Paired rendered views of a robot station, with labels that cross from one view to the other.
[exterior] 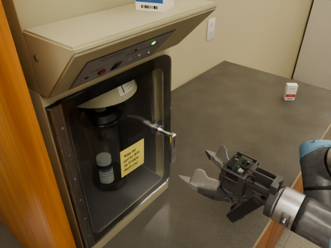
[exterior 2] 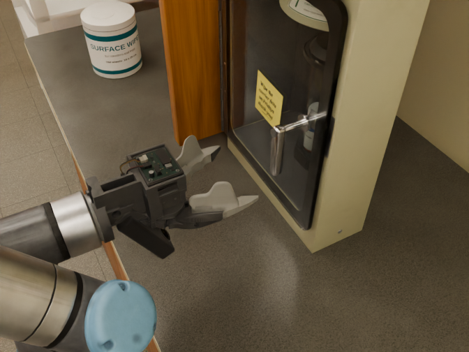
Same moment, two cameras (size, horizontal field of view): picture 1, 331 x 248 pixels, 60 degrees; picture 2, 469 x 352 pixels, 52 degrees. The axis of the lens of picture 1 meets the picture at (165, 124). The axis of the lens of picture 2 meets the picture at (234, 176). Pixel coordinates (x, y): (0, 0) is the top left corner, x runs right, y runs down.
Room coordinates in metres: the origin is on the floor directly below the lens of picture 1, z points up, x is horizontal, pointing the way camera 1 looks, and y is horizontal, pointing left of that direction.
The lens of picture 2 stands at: (0.70, -0.52, 1.63)
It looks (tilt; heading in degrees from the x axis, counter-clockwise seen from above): 45 degrees down; 112
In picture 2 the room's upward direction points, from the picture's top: straight up
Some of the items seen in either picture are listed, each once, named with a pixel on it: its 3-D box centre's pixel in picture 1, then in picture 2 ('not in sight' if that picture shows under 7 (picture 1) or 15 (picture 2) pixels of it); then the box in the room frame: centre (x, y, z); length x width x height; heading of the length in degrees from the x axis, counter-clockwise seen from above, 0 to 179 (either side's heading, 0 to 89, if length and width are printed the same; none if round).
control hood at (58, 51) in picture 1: (136, 44); not in sight; (0.48, 0.05, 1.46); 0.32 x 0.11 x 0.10; 140
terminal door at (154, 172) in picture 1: (127, 153); (267, 89); (0.51, 0.09, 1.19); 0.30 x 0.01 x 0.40; 140
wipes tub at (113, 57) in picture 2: not in sight; (112, 40); (0.00, 0.39, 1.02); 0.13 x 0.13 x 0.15
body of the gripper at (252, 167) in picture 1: (249, 184); (139, 196); (0.43, -0.18, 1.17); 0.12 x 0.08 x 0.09; 50
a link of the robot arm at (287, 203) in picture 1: (285, 207); (78, 221); (0.37, -0.24, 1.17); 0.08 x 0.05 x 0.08; 140
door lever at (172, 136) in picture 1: (167, 144); (287, 146); (0.57, 0.00, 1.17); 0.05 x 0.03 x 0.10; 50
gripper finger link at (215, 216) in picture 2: not in sight; (189, 211); (0.49, -0.16, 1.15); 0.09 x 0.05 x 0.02; 24
